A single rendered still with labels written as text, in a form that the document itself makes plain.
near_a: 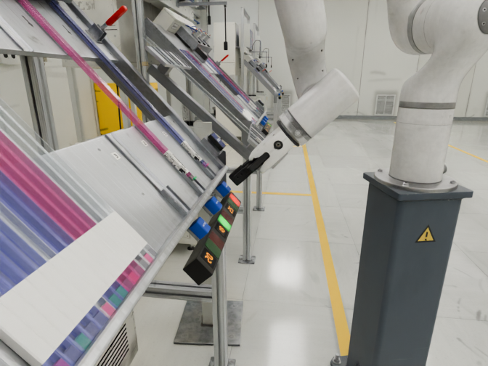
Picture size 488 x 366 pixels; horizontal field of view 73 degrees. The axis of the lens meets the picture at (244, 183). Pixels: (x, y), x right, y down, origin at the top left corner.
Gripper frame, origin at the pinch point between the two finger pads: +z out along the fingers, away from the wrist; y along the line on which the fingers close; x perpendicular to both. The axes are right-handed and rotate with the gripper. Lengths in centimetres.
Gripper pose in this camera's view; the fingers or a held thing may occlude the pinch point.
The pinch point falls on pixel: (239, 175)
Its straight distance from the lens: 78.0
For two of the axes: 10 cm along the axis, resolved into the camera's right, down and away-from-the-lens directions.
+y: 1.3, -3.0, 9.4
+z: -7.3, 6.1, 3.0
